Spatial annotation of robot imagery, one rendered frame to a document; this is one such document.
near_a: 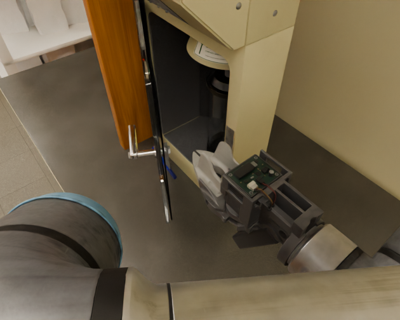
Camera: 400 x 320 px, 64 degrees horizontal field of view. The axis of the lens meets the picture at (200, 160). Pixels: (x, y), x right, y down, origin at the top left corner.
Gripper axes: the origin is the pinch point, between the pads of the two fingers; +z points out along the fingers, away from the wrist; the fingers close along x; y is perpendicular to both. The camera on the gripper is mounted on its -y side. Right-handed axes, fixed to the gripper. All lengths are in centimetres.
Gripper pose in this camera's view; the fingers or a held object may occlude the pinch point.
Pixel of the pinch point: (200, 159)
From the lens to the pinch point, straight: 50.5
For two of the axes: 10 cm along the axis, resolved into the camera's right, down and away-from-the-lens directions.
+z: -6.3, -5.8, 5.2
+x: -7.7, 4.7, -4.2
